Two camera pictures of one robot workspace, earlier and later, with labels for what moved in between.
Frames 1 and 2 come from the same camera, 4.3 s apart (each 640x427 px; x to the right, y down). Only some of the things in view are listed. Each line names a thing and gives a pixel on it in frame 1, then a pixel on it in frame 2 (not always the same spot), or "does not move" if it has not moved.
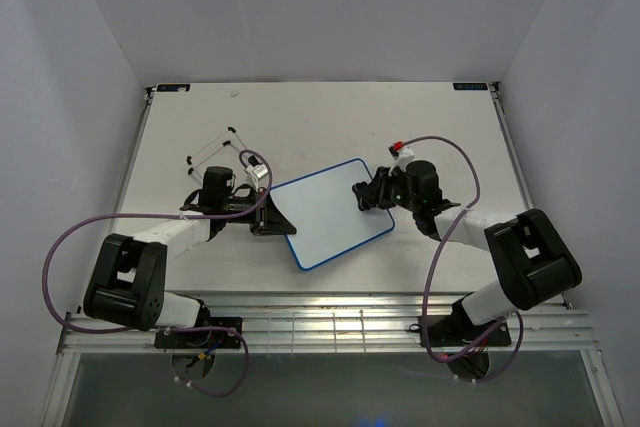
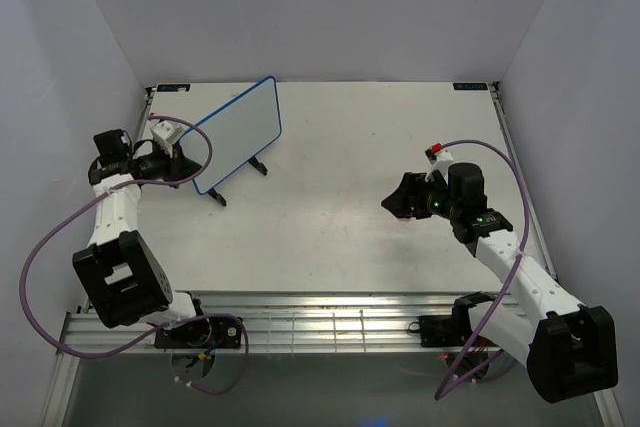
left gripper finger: (270, 220) -> (179, 168)
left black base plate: (208, 339) does not move
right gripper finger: (372, 200) -> (401, 202)
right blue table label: (470, 86) does not move
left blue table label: (173, 88) does not move
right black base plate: (455, 331) does not move
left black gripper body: (238, 205) -> (151, 165)
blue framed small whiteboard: (327, 214) -> (236, 134)
